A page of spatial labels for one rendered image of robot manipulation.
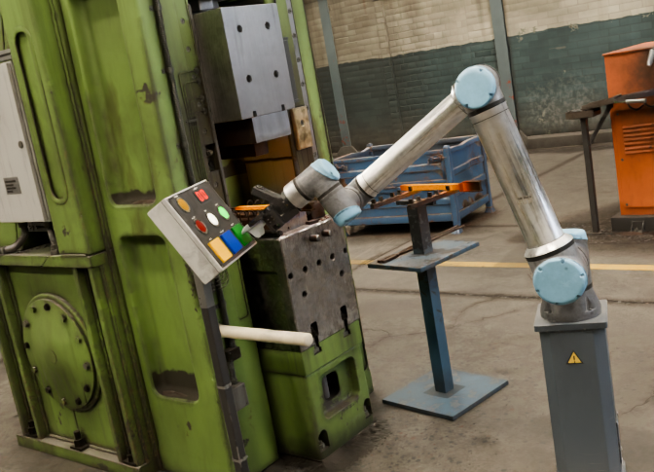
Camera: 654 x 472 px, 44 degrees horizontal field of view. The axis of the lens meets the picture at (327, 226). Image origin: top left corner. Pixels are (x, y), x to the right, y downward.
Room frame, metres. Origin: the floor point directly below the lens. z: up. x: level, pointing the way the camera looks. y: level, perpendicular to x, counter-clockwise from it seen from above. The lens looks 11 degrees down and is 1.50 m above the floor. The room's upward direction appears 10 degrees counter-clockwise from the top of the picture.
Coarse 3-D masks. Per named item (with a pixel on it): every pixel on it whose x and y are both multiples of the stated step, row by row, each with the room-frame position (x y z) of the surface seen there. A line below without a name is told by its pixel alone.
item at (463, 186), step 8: (408, 184) 3.60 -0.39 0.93; (416, 184) 3.56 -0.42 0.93; (424, 184) 3.52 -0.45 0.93; (432, 184) 3.48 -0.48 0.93; (440, 184) 3.44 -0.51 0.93; (448, 184) 3.41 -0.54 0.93; (456, 184) 3.37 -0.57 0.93; (464, 184) 3.35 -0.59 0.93; (472, 184) 3.32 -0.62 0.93; (480, 184) 3.30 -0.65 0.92
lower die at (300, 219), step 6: (240, 210) 3.25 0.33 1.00; (246, 210) 3.23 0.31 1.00; (240, 216) 3.18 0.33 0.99; (246, 216) 3.16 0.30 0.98; (252, 216) 3.14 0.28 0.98; (294, 216) 3.11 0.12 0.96; (300, 216) 3.14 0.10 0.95; (306, 216) 3.16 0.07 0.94; (246, 222) 3.10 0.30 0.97; (288, 222) 3.08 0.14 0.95; (294, 222) 3.11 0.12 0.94; (300, 222) 3.13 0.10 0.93; (264, 228) 3.04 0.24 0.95; (282, 228) 3.05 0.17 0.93; (294, 228) 3.10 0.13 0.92
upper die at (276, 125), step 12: (240, 120) 3.05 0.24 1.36; (252, 120) 3.01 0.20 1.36; (264, 120) 3.06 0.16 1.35; (276, 120) 3.11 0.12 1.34; (288, 120) 3.16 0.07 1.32; (216, 132) 3.14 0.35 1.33; (228, 132) 3.10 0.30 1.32; (240, 132) 3.06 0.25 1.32; (252, 132) 3.02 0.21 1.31; (264, 132) 3.05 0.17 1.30; (276, 132) 3.10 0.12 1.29; (288, 132) 3.15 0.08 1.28; (228, 144) 3.11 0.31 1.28; (240, 144) 3.07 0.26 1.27
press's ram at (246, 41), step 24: (216, 24) 3.00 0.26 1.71; (240, 24) 3.04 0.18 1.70; (264, 24) 3.13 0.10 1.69; (216, 48) 3.01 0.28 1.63; (240, 48) 3.02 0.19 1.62; (264, 48) 3.12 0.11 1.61; (216, 72) 3.03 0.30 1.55; (240, 72) 3.00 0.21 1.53; (264, 72) 3.10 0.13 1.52; (288, 72) 3.20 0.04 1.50; (216, 96) 3.04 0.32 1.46; (240, 96) 2.99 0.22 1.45; (264, 96) 3.08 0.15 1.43; (288, 96) 3.18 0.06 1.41; (216, 120) 3.06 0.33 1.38
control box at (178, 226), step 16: (192, 192) 2.61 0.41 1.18; (208, 192) 2.71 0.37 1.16; (160, 208) 2.45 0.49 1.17; (176, 208) 2.45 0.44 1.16; (192, 208) 2.53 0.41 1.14; (208, 208) 2.62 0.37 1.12; (224, 208) 2.71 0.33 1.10; (160, 224) 2.45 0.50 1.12; (176, 224) 2.43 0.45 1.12; (192, 224) 2.46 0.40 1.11; (208, 224) 2.54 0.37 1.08; (224, 224) 2.63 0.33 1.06; (240, 224) 2.73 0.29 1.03; (176, 240) 2.44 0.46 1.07; (192, 240) 2.42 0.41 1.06; (208, 240) 2.47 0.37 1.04; (192, 256) 2.43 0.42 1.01; (208, 256) 2.41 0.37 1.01; (240, 256) 2.61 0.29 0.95; (208, 272) 2.42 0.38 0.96
